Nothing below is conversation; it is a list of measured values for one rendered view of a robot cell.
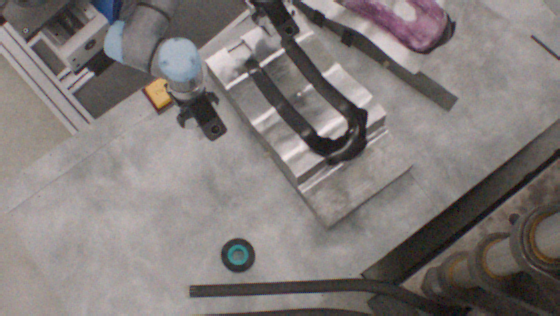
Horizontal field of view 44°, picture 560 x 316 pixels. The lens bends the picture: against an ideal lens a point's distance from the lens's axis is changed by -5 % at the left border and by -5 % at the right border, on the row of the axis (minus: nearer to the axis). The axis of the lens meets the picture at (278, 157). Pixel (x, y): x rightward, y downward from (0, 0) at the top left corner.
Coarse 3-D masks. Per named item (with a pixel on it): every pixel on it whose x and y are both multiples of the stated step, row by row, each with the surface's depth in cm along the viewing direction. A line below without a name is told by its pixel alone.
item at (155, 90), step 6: (150, 84) 181; (156, 84) 181; (162, 84) 181; (150, 90) 180; (156, 90) 180; (162, 90) 180; (150, 96) 180; (156, 96) 180; (162, 96) 180; (168, 96) 180; (156, 102) 179; (162, 102) 179
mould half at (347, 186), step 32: (256, 32) 179; (224, 64) 176; (288, 64) 177; (320, 64) 177; (256, 96) 175; (288, 96) 175; (320, 96) 173; (352, 96) 171; (256, 128) 173; (288, 128) 170; (320, 128) 168; (384, 128) 175; (288, 160) 166; (320, 160) 166; (352, 160) 173; (384, 160) 173; (320, 192) 171; (352, 192) 171; (320, 224) 175
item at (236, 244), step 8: (232, 240) 171; (240, 240) 171; (224, 248) 170; (232, 248) 170; (240, 248) 170; (248, 248) 170; (224, 256) 170; (232, 256) 171; (248, 256) 170; (224, 264) 169; (232, 264) 169; (240, 264) 169; (248, 264) 169; (240, 272) 171
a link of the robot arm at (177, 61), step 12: (168, 48) 133; (180, 48) 133; (192, 48) 133; (156, 60) 135; (168, 60) 132; (180, 60) 132; (192, 60) 133; (156, 72) 136; (168, 72) 133; (180, 72) 132; (192, 72) 134; (168, 84) 141; (180, 84) 137; (192, 84) 139
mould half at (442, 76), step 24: (312, 0) 185; (384, 0) 181; (456, 0) 183; (336, 24) 183; (360, 24) 179; (480, 24) 178; (504, 24) 178; (360, 48) 186; (384, 48) 178; (456, 48) 176; (480, 48) 176; (408, 72) 179; (432, 72) 174; (456, 72) 174; (432, 96) 182; (456, 96) 173
